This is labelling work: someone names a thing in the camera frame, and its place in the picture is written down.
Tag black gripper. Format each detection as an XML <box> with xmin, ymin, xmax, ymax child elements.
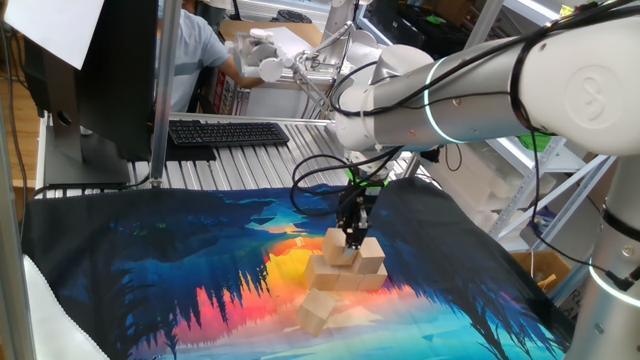
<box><xmin>337</xmin><ymin>187</ymin><xmax>382</xmax><ymax>250</ymax></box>

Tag bare person forearm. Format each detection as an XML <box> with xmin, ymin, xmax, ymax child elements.
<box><xmin>219</xmin><ymin>54</ymin><xmax>266</xmax><ymax>90</ymax></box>

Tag white foam packing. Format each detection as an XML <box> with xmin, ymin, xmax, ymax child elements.
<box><xmin>424</xmin><ymin>144</ymin><xmax>514</xmax><ymax>236</ymax></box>

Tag black computer keyboard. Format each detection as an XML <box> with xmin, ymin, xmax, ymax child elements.
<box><xmin>167</xmin><ymin>118</ymin><xmax>292</xmax><ymax>148</ymax></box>

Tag brown cardboard box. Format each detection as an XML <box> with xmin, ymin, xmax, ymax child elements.
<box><xmin>510</xmin><ymin>249</ymin><xmax>573</xmax><ymax>296</ymax></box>

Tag black desk pad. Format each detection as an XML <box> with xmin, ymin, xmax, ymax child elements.
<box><xmin>149</xmin><ymin>142</ymin><xmax>219</xmax><ymax>163</ymax></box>

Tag green plastic item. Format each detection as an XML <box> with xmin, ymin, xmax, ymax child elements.
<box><xmin>517</xmin><ymin>132</ymin><xmax>553</xmax><ymax>154</ymax></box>

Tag forest sunset printed cloth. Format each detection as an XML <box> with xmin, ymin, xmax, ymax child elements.
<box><xmin>20</xmin><ymin>175</ymin><xmax>576</xmax><ymax>360</ymax></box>

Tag white paper sheet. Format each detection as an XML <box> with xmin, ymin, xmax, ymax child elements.
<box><xmin>3</xmin><ymin>0</ymin><xmax>106</xmax><ymax>71</ymax></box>
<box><xmin>259</xmin><ymin>25</ymin><xmax>314</xmax><ymax>54</ymax></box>

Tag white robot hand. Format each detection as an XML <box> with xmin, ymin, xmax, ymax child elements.
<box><xmin>227</xmin><ymin>27</ymin><xmax>332</xmax><ymax>102</ymax></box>

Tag black storage crates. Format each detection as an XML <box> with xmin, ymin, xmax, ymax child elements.
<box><xmin>357</xmin><ymin>0</ymin><xmax>474</xmax><ymax>62</ymax></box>

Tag white shelf rack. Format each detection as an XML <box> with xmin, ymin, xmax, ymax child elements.
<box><xmin>487</xmin><ymin>134</ymin><xmax>619</xmax><ymax>254</ymax></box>

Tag black round device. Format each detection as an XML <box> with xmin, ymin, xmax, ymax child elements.
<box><xmin>276</xmin><ymin>8</ymin><xmax>314</xmax><ymax>25</ymax></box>

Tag grey lettered panel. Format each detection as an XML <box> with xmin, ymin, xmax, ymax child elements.
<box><xmin>559</xmin><ymin>287</ymin><xmax>587</xmax><ymax>321</ymax></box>

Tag brown cardboard sheet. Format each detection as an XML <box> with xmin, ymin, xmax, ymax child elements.
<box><xmin>219</xmin><ymin>19</ymin><xmax>324</xmax><ymax>49</ymax></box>

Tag person in light blue shirt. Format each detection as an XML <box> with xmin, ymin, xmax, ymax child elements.
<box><xmin>155</xmin><ymin>0</ymin><xmax>231</xmax><ymax>114</ymax></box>

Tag black computer monitor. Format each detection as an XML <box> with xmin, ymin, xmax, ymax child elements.
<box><xmin>22</xmin><ymin>0</ymin><xmax>160</xmax><ymax>187</ymax></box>

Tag green mounting ring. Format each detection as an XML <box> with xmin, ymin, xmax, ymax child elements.
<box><xmin>344</xmin><ymin>167</ymin><xmax>389</xmax><ymax>191</ymax></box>

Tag aluminium frame post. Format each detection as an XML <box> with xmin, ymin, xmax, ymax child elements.
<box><xmin>0</xmin><ymin>97</ymin><xmax>37</xmax><ymax>360</ymax></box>
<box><xmin>462</xmin><ymin>0</ymin><xmax>505</xmax><ymax>51</ymax></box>
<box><xmin>148</xmin><ymin>0</ymin><xmax>184</xmax><ymax>190</ymax></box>
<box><xmin>548</xmin><ymin>264</ymin><xmax>592</xmax><ymax>306</ymax></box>

